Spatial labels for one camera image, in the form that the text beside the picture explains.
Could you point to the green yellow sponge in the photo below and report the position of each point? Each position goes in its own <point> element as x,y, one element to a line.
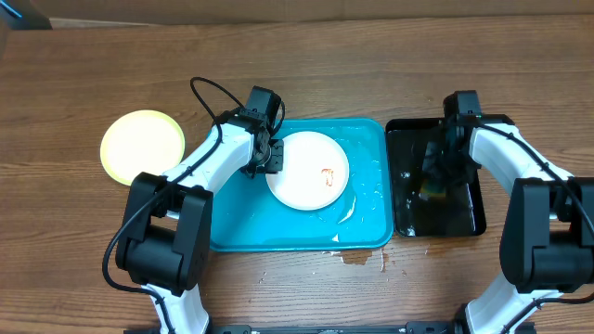
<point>431,190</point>

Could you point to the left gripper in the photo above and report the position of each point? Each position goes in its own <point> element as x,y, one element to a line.
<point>277,165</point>

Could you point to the dark object top-left corner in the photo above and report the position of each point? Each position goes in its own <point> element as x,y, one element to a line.
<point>23,15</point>

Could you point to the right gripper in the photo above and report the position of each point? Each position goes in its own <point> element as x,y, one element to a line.
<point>438,173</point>

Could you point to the black plastic tray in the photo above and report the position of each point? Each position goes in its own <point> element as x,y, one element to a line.
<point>459,214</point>

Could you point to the white plate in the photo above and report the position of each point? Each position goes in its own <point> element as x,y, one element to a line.
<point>315,172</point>

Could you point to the yellow-green plate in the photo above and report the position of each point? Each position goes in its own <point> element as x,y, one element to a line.
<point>141,141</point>

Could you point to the teal plastic tray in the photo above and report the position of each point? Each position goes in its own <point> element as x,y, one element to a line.
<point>247,217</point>

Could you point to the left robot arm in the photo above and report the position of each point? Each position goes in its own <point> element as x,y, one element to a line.
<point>164,241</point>

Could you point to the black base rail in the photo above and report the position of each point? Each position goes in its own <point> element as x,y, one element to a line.
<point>409,328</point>

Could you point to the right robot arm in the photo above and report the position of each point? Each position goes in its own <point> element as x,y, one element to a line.
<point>546,247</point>

